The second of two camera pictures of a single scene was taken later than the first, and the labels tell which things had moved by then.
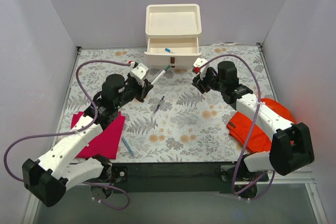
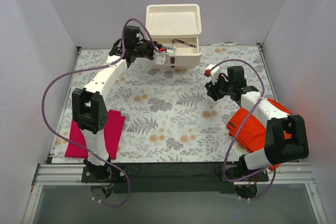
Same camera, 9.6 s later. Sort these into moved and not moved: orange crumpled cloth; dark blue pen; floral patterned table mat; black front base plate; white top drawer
Moved: dark blue pen
Not moved: orange crumpled cloth; floral patterned table mat; white top drawer; black front base plate
